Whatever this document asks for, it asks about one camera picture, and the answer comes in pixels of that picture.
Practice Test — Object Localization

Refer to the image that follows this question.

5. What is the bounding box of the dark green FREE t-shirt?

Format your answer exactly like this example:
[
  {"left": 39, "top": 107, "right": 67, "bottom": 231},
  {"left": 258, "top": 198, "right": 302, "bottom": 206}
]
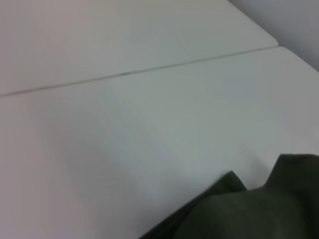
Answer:
[{"left": 139, "top": 153, "right": 319, "bottom": 239}]

